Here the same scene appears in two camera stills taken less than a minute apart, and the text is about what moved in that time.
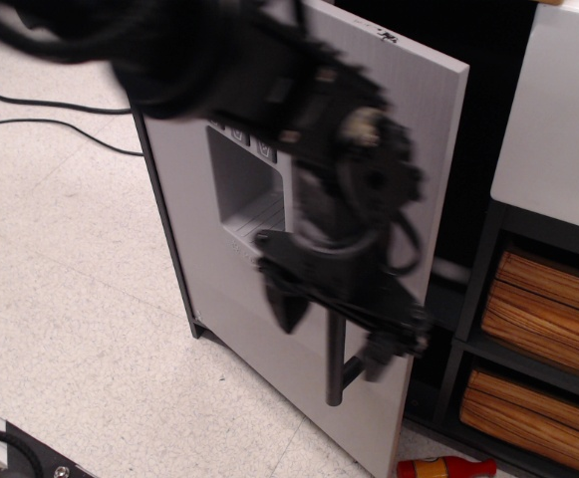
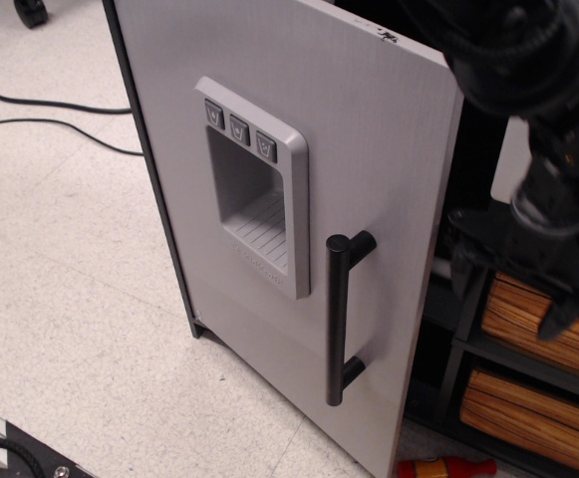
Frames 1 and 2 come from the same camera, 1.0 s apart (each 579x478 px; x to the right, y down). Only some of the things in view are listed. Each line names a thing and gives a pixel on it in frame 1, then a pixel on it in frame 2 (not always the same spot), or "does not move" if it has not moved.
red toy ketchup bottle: (443, 467) does not move
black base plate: (52, 465) does not move
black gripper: (352, 282) to (574, 265)
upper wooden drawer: (555, 310) does not move
